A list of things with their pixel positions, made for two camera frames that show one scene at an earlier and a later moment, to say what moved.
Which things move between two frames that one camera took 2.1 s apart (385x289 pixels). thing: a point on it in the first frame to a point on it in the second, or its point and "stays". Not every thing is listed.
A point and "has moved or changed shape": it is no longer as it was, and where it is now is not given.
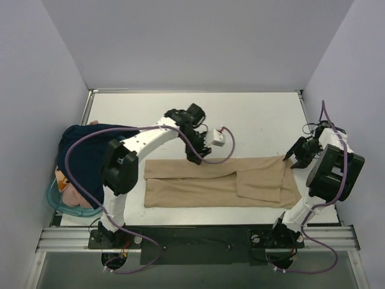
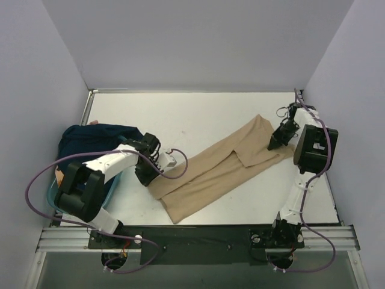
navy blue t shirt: x=86 y=156 stays
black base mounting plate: x=196 y=244 stays
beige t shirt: x=245 y=181 has moved or changed shape
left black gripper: x=197 y=146 to x=145 y=170
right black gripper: x=301 y=150 to x=281 y=134
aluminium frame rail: x=319 y=238 stays
